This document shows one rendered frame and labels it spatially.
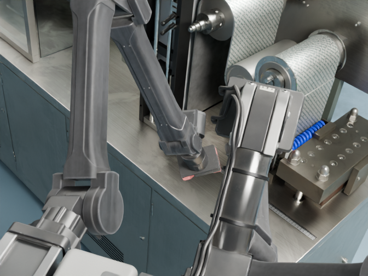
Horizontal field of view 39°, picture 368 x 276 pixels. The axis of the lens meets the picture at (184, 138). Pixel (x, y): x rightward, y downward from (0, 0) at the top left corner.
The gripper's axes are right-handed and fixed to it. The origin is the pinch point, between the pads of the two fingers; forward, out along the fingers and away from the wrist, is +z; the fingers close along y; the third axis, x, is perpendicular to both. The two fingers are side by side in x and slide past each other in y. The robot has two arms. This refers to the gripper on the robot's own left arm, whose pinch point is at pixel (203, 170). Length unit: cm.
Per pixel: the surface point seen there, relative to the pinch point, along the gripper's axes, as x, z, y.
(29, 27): -78, 22, 54
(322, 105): -19, 25, -40
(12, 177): -58, 115, 114
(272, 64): -24.2, -1.7, -26.0
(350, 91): -97, 224, -94
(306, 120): -14.3, 22.9, -33.4
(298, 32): -46, 24, -40
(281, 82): -18.7, -0.9, -27.0
